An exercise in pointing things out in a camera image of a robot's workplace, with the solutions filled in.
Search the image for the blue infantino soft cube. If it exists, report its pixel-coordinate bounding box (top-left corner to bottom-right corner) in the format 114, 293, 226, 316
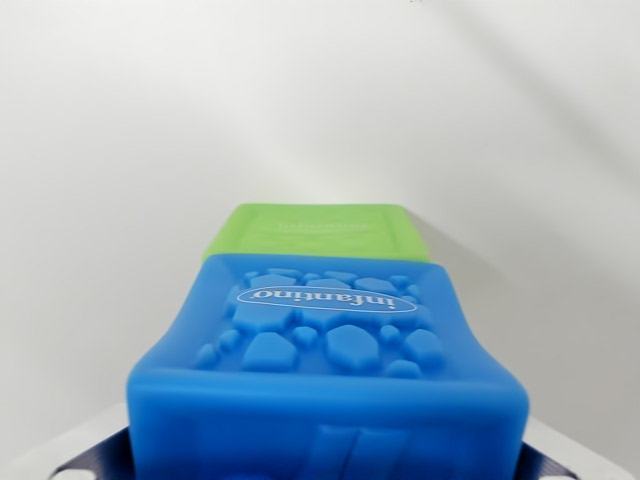
124, 252, 531, 480

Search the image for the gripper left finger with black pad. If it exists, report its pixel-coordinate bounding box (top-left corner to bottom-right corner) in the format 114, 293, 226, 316
47, 402, 134, 480

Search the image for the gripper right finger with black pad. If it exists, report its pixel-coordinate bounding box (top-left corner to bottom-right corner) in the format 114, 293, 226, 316
519, 439, 589, 480

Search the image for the green soft cube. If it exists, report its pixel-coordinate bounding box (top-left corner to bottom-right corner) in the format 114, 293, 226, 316
201, 201, 433, 265

